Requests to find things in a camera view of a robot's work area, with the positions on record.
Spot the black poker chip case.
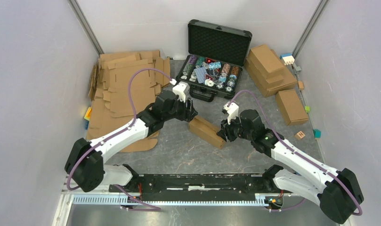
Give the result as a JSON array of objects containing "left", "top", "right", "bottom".
[{"left": 176, "top": 19, "right": 252, "bottom": 102}]

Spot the blue white toy block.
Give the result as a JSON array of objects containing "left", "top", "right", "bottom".
[{"left": 279, "top": 53, "right": 295, "bottom": 65}]

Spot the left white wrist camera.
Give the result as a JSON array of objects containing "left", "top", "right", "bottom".
[{"left": 170, "top": 79, "right": 189, "bottom": 103}]

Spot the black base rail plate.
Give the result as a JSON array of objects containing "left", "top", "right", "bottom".
[{"left": 123, "top": 173, "right": 282, "bottom": 202}]

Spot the small folded cardboard box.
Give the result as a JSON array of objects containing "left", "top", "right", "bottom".
[{"left": 275, "top": 89, "right": 309, "bottom": 126}]

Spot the stack of flat cardboard sheets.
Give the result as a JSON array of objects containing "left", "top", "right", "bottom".
[{"left": 86, "top": 50, "right": 170, "bottom": 140}]

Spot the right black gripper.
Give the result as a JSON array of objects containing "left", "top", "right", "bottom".
[{"left": 216, "top": 113, "right": 253, "bottom": 142}]

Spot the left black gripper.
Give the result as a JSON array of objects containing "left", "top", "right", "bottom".
[{"left": 163, "top": 95, "right": 198, "bottom": 122}]

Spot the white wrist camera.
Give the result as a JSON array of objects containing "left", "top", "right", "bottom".
[
  {"left": 223, "top": 101, "right": 239, "bottom": 125},
  {"left": 170, "top": 79, "right": 189, "bottom": 103}
]

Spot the small wooden cube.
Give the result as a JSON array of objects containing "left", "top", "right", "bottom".
[{"left": 298, "top": 81, "right": 305, "bottom": 91}]

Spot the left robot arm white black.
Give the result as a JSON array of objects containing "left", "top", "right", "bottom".
[{"left": 64, "top": 90, "right": 198, "bottom": 192}]

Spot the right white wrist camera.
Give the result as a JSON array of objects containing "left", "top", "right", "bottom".
[{"left": 223, "top": 101, "right": 239, "bottom": 125}]

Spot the wooden letter H block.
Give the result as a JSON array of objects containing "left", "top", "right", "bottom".
[{"left": 294, "top": 131, "right": 306, "bottom": 140}]

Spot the orange yellow block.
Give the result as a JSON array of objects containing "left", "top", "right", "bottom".
[{"left": 83, "top": 107, "right": 92, "bottom": 121}]

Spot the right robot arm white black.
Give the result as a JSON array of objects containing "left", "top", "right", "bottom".
[{"left": 217, "top": 104, "right": 364, "bottom": 224}]

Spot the large folded cardboard box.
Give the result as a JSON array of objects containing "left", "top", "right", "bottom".
[{"left": 244, "top": 49, "right": 297, "bottom": 97}]

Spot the teal cube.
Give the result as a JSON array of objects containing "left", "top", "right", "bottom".
[{"left": 313, "top": 129, "right": 322, "bottom": 139}]

